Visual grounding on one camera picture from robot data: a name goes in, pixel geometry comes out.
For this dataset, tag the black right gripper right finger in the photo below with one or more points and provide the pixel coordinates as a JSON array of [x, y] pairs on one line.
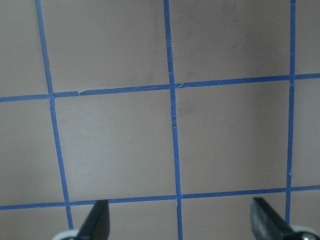
[[266, 223]]

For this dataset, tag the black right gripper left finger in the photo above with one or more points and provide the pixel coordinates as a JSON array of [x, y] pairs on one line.
[[97, 224]]

